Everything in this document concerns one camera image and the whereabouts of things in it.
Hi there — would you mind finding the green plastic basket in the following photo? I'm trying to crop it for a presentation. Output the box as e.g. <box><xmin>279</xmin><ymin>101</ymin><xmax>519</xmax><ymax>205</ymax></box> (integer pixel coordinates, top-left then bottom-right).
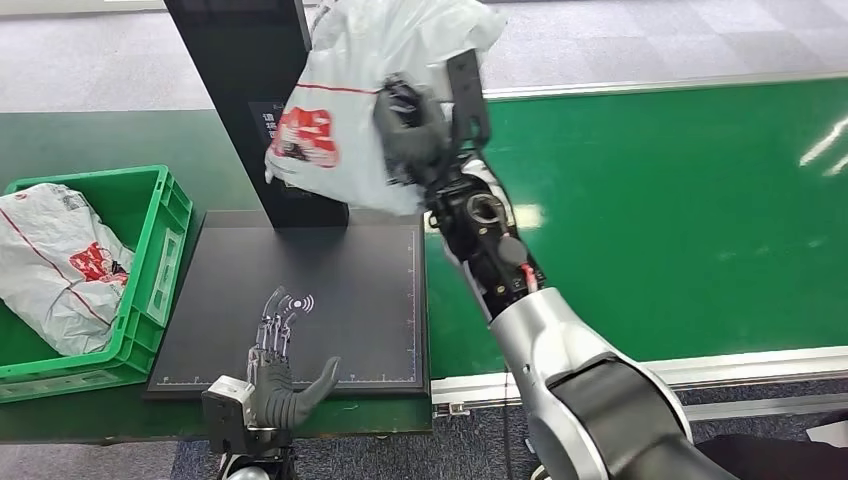
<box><xmin>0</xmin><ymin>164</ymin><xmax>194</xmax><ymax>405</ymax></box>

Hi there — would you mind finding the white poly bag black lettering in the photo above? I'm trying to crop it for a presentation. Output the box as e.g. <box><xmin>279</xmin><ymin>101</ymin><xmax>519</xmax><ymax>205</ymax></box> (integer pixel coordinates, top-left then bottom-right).
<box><xmin>264</xmin><ymin>0</ymin><xmax>508</xmax><ymax>217</ymax></box>

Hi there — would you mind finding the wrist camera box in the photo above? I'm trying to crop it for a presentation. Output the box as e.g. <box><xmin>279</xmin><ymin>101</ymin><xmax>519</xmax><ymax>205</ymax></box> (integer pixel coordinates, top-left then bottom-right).
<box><xmin>201</xmin><ymin>375</ymin><xmax>258</xmax><ymax>455</ymax></box>
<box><xmin>445</xmin><ymin>49</ymin><xmax>492</xmax><ymax>151</ymax></box>

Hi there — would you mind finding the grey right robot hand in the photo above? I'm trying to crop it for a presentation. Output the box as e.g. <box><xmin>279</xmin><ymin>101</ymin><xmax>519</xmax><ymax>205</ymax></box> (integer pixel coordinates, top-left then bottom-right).
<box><xmin>374</xmin><ymin>76</ymin><xmax>452</xmax><ymax>190</ymax></box>

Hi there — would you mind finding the white object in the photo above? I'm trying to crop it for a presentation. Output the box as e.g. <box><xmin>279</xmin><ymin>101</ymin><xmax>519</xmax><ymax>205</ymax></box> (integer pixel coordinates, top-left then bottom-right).
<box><xmin>806</xmin><ymin>420</ymin><xmax>848</xmax><ymax>448</ymax></box>

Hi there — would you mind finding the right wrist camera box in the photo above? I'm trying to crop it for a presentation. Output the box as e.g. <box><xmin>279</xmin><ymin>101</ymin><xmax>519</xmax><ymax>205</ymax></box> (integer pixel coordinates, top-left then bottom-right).
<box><xmin>445</xmin><ymin>49</ymin><xmax>492</xmax><ymax>151</ymax></box>

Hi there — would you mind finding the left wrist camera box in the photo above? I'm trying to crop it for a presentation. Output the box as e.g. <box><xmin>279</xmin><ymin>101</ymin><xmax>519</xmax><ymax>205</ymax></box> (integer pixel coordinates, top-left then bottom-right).
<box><xmin>201</xmin><ymin>375</ymin><xmax>258</xmax><ymax>455</ymax></box>

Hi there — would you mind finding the black object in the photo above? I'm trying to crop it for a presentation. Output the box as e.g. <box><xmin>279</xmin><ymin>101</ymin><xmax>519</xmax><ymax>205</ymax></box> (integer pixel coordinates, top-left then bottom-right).
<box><xmin>695</xmin><ymin>433</ymin><xmax>848</xmax><ymax>480</ymax></box>

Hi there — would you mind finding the black scanner column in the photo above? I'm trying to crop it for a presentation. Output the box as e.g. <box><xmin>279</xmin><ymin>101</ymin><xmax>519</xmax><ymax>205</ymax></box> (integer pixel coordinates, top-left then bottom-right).
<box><xmin>164</xmin><ymin>0</ymin><xmax>350</xmax><ymax>230</ymax></box>

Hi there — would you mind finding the thin aluminium conveyor rail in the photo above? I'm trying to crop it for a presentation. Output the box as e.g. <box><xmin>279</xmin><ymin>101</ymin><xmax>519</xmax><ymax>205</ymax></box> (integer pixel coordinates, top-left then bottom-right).
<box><xmin>482</xmin><ymin>69</ymin><xmax>848</xmax><ymax>101</ymax></box>

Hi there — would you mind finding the green conveyor belt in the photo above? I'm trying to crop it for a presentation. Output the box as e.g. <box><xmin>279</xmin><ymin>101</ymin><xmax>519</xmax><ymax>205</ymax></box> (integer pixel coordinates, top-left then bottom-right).
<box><xmin>423</xmin><ymin>78</ymin><xmax>848</xmax><ymax>380</ymax></box>

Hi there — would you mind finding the black weighing scale platform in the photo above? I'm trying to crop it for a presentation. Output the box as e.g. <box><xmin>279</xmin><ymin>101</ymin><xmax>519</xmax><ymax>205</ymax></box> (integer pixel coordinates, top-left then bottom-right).
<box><xmin>144</xmin><ymin>210</ymin><xmax>431</xmax><ymax>401</ymax></box>

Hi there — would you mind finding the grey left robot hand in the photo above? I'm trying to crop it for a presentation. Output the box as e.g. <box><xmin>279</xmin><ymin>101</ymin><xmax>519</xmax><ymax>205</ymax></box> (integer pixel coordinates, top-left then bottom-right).
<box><xmin>246</xmin><ymin>286</ymin><xmax>342</xmax><ymax>431</ymax></box>

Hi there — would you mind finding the aluminium conveyor support beam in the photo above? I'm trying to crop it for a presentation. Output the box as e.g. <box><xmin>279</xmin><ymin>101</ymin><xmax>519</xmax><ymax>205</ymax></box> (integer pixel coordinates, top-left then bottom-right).
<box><xmin>682</xmin><ymin>394</ymin><xmax>848</xmax><ymax>423</ymax></box>

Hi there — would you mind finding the wide aluminium conveyor rail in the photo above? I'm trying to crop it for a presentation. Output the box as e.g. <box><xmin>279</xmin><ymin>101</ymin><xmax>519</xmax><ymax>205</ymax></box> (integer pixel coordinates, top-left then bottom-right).
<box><xmin>430</xmin><ymin>345</ymin><xmax>848</xmax><ymax>407</ymax></box>

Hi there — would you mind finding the black yellow column label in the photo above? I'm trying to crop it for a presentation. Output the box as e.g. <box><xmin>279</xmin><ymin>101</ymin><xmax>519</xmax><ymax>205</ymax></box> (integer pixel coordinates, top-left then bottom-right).
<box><xmin>248</xmin><ymin>100</ymin><xmax>286</xmax><ymax>144</ymax></box>

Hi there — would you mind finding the white poly bag red print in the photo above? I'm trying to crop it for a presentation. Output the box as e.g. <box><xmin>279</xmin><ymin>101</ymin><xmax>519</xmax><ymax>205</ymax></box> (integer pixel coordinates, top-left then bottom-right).
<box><xmin>0</xmin><ymin>183</ymin><xmax>136</xmax><ymax>358</ymax></box>

